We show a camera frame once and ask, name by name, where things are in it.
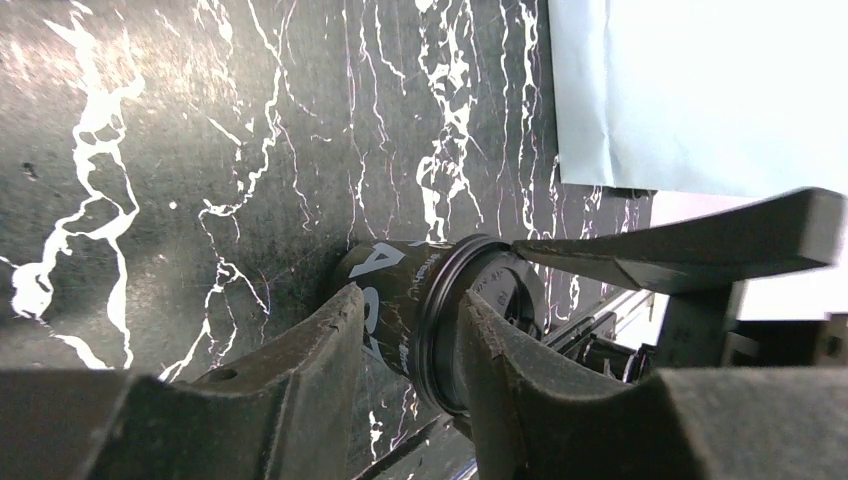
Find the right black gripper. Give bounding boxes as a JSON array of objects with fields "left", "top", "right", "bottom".
[{"left": 512, "top": 187, "right": 847, "bottom": 368}]

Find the black lid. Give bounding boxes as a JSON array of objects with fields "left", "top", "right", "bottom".
[{"left": 409, "top": 234, "right": 548, "bottom": 415}]

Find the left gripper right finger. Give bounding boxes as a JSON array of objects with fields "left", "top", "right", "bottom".
[{"left": 457, "top": 292, "right": 847, "bottom": 479}]

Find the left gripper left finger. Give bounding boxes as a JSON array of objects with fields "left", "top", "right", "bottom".
[{"left": 1, "top": 284, "right": 364, "bottom": 479}]

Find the light blue paper bag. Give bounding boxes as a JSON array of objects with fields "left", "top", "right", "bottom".
[{"left": 549, "top": 1, "right": 847, "bottom": 197}]

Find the black cup with shiny contents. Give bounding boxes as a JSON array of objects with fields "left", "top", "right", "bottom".
[{"left": 331, "top": 240, "right": 453, "bottom": 380}]

